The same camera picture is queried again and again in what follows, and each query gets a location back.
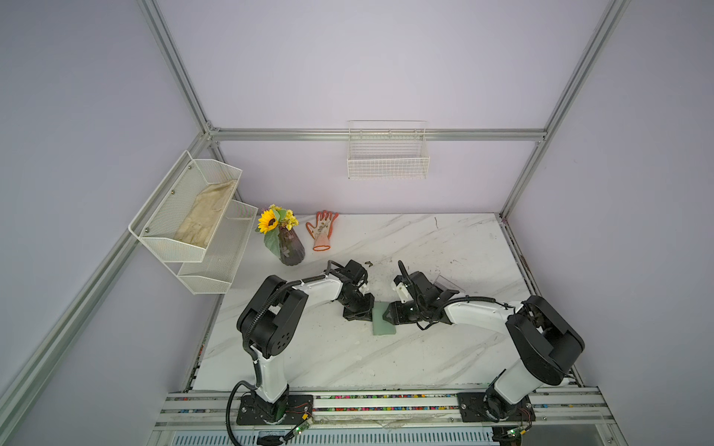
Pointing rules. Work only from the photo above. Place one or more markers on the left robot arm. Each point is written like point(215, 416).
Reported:
point(271, 318)

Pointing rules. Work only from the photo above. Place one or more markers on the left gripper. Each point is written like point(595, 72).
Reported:
point(365, 313)

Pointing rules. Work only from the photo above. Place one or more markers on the dark glass vase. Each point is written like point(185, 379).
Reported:
point(292, 251)

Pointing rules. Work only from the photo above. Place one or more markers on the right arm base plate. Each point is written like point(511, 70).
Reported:
point(486, 406)

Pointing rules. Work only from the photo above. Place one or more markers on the aluminium front rail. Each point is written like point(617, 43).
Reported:
point(395, 409)

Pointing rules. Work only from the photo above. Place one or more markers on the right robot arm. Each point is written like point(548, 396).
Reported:
point(547, 345)

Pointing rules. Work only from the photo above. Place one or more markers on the white wire wall basket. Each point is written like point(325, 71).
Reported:
point(387, 150)

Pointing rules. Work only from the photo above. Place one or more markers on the beige cloth in shelf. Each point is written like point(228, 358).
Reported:
point(205, 214)

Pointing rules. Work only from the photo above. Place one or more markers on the white mesh upper shelf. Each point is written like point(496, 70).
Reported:
point(162, 224)

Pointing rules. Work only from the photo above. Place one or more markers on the white mesh lower shelf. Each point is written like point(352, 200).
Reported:
point(216, 273)

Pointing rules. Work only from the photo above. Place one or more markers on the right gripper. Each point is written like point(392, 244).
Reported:
point(396, 310)

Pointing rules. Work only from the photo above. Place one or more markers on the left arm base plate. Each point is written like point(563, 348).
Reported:
point(289, 410)

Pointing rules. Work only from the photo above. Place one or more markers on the yellow sunflower bouquet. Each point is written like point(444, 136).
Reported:
point(274, 218)

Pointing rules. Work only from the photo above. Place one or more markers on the white mesh shelf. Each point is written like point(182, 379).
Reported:
point(162, 224)
point(216, 273)

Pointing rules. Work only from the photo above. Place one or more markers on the clear acrylic card box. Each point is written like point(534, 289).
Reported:
point(446, 281)

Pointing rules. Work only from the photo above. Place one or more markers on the green card holder wallet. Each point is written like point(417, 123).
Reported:
point(380, 326)

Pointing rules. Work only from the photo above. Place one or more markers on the orange work glove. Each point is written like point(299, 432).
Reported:
point(321, 230)

